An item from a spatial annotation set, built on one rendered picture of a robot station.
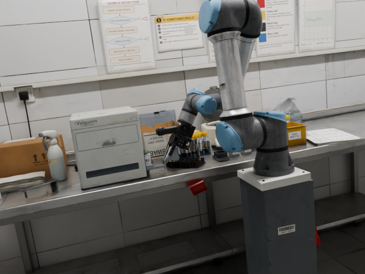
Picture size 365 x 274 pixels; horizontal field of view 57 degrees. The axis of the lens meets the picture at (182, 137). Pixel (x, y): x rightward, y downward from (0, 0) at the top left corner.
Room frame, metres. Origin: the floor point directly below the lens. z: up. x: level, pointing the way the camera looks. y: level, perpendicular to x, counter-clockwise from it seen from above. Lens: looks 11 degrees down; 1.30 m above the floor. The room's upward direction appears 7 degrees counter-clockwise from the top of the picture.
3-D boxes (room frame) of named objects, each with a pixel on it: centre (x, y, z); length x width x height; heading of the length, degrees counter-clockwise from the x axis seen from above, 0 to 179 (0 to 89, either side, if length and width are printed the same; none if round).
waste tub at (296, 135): (1.72, -0.55, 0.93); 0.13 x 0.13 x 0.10; 11
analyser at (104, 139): (1.51, 0.33, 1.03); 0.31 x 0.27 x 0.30; 105
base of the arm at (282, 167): (1.23, -0.33, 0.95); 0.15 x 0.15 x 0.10
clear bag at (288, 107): (2.21, -0.69, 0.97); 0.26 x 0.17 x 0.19; 121
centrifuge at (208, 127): (1.91, -0.25, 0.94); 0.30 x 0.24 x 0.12; 6
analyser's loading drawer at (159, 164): (1.45, 0.19, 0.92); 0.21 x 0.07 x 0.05; 105
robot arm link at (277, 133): (1.22, -0.32, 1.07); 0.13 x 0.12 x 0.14; 112
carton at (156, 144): (1.88, 0.12, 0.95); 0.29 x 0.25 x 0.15; 15
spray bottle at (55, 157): (1.54, 0.61, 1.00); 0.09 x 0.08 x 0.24; 15
